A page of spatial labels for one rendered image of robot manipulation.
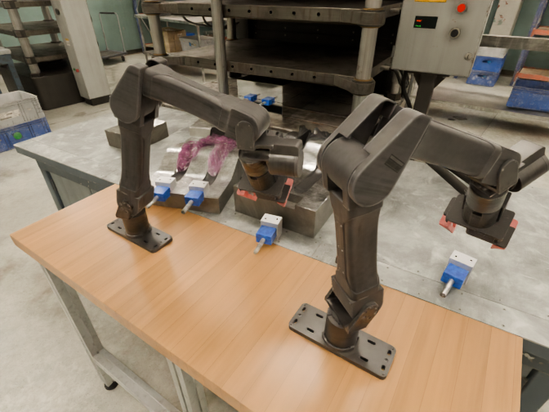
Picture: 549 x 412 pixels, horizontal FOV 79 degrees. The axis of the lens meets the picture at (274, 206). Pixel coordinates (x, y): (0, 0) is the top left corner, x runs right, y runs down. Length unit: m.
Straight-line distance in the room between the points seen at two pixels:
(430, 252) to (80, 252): 0.90
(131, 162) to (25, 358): 1.31
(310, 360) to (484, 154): 0.45
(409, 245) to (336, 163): 0.56
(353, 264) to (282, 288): 0.30
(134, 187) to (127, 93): 0.24
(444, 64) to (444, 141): 1.08
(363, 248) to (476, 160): 0.20
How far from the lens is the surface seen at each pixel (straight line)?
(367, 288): 0.57
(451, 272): 0.85
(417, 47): 1.56
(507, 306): 0.90
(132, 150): 0.81
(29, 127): 4.23
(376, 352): 0.70
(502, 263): 1.01
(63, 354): 1.88
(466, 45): 1.54
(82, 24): 5.12
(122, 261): 0.92
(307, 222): 0.89
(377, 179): 0.41
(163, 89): 0.70
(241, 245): 0.89
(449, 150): 0.51
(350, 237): 0.48
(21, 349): 2.00
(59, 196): 1.89
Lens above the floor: 1.38
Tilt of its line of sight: 34 degrees down
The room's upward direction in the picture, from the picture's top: straight up
